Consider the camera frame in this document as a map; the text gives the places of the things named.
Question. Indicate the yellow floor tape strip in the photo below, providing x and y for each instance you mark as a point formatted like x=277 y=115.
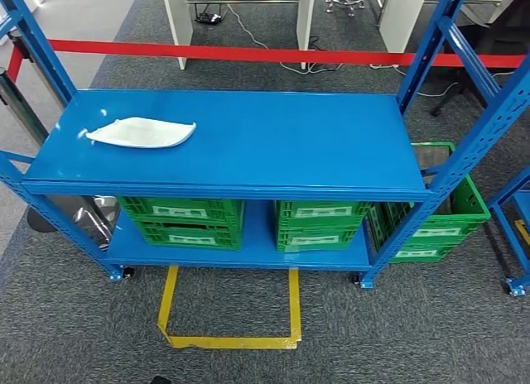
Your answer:
x=522 y=230

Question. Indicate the black office chair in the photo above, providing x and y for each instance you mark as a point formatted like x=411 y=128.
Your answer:
x=497 y=30

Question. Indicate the green plastic crate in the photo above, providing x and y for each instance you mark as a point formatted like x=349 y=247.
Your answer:
x=182 y=209
x=418 y=254
x=468 y=206
x=323 y=210
x=318 y=240
x=190 y=239

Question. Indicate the red barrier belt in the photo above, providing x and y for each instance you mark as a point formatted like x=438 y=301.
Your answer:
x=248 y=55

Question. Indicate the blue metal shelf rack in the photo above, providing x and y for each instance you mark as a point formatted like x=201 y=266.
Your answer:
x=248 y=140

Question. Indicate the black rack caster wheel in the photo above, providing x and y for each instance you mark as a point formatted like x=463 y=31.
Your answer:
x=355 y=279
x=128 y=272

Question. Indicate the chrome barrier stanchion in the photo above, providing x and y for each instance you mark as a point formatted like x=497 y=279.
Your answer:
x=23 y=115

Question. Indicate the white plastic trim part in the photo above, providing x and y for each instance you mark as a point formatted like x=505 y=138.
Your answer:
x=140 y=133

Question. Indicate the white office desk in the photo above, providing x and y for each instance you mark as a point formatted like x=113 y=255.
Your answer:
x=404 y=14
x=176 y=19

